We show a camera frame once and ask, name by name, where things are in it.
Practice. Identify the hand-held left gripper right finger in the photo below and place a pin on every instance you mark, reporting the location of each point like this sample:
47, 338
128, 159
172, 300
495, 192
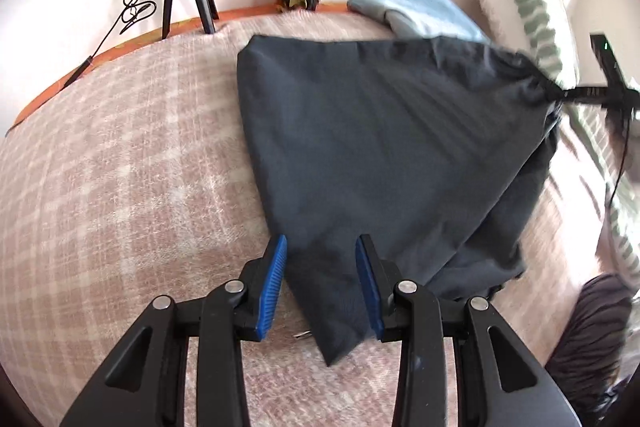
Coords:
367, 287

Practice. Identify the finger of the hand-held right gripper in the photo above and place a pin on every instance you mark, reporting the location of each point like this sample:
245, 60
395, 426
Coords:
575, 96

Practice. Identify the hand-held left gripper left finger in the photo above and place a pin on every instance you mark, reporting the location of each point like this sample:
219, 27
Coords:
272, 287

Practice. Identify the dark striped cloth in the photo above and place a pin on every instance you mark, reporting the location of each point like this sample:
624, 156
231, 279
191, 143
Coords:
595, 327

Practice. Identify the light blue folded towel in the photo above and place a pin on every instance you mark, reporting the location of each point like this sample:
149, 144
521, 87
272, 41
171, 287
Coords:
425, 14

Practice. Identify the beige plaid blanket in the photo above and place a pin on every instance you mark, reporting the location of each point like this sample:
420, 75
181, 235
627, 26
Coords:
125, 182

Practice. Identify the dark grey pants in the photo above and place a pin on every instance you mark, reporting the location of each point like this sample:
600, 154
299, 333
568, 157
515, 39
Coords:
390, 147

